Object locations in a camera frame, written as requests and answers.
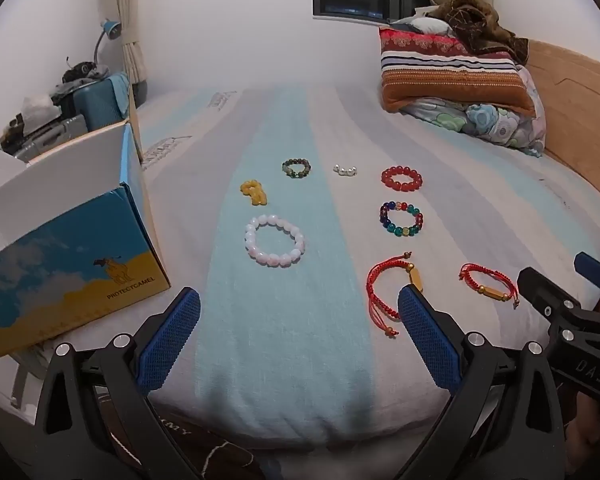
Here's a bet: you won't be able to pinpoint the multicolour bead bracelet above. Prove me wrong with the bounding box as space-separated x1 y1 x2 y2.
379 199 425 238

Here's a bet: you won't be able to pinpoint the blue desk lamp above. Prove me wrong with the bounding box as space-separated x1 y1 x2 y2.
93 18 122 64

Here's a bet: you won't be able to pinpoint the white pillow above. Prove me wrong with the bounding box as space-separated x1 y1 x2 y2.
391 16 455 38

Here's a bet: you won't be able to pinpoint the wooden headboard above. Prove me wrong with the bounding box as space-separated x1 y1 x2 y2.
527 40 600 192

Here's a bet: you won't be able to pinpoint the striped bed sheet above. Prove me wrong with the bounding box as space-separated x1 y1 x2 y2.
140 88 600 445

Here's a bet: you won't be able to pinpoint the small red cord bracelet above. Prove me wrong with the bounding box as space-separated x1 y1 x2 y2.
457 262 520 309

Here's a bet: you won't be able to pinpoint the blue yellow cardboard box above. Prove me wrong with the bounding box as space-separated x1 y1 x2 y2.
0 122 170 358

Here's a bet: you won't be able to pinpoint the grey suitcase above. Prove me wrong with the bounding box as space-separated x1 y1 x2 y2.
0 114 87 162

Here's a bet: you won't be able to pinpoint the brown fuzzy blanket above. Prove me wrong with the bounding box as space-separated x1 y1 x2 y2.
427 0 529 65

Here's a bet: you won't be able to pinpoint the floral quilt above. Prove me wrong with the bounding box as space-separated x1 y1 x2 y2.
401 65 547 157

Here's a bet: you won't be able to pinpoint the white pink bead bracelet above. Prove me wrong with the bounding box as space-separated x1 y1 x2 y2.
243 213 308 269

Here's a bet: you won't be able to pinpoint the white plastic bag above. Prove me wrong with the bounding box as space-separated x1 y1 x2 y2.
20 93 61 122

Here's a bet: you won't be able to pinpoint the brown green bead bracelet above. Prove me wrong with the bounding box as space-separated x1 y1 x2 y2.
281 157 313 180

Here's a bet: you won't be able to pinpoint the white pearl earrings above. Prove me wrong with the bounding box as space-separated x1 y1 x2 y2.
332 165 358 178

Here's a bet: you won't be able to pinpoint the red bead bracelet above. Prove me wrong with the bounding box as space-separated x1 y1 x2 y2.
380 164 425 194

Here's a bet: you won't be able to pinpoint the red cord bracelet gold tube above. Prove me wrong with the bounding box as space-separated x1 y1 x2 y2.
365 252 424 339

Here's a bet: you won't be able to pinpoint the dark clothes pile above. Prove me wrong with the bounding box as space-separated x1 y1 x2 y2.
50 62 110 101

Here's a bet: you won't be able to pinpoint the yellow bead bracelet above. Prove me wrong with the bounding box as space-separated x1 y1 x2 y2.
239 178 269 207

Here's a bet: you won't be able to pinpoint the striped red orange pillow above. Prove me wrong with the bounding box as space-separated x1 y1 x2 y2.
379 27 535 117

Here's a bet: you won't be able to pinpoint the teal suitcase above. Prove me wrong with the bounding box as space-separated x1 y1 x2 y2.
58 76 126 131

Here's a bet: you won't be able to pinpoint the light blue cloth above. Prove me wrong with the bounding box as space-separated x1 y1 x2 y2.
108 72 130 118

